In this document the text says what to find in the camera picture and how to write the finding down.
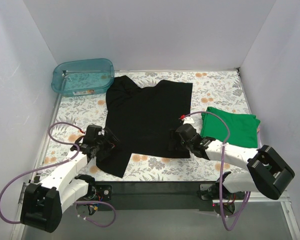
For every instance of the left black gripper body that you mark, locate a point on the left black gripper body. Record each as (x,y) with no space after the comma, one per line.
(108,141)

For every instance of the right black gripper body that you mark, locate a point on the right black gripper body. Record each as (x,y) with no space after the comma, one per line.
(175,139)

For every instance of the black t shirt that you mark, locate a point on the black t shirt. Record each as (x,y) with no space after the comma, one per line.
(141,119)

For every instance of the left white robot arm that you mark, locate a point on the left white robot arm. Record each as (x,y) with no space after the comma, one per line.
(45,202)

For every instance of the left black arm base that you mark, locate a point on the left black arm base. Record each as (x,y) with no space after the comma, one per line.
(98,192)

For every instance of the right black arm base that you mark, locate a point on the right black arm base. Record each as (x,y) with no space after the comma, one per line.
(212,192)

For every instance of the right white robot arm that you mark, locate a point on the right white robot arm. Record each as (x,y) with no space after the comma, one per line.
(265,171)

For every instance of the green folded t shirt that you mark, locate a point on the green folded t shirt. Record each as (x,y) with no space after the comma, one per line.
(243,127)

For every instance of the teal plastic bin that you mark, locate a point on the teal plastic bin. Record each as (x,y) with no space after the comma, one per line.
(83,77)

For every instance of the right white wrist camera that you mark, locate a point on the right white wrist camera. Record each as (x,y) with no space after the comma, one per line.
(187,119)

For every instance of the aluminium frame rail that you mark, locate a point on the aluminium frame rail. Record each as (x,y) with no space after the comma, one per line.
(168,211)

